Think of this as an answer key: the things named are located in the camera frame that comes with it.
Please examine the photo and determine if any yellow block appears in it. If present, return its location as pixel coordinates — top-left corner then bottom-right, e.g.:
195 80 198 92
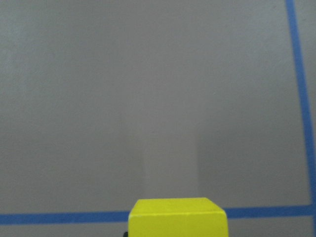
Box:
126 197 229 237

